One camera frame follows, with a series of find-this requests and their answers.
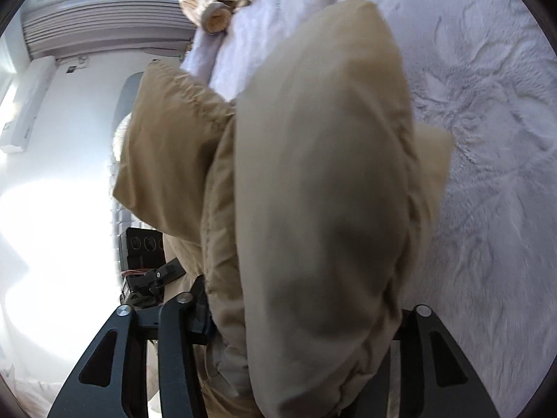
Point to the grey pleated curtain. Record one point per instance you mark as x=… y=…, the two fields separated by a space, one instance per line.
x=108 y=26

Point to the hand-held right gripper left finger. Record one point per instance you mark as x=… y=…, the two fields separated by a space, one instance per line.
x=200 y=313

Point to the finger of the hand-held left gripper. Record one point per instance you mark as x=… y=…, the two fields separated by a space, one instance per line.
x=163 y=273

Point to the white wall air conditioner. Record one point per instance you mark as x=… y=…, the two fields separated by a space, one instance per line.
x=30 y=104

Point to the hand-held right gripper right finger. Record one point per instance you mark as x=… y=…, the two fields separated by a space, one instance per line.
x=420 y=339

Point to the lavender fluffy blanket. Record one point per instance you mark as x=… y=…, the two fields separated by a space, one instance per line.
x=487 y=139

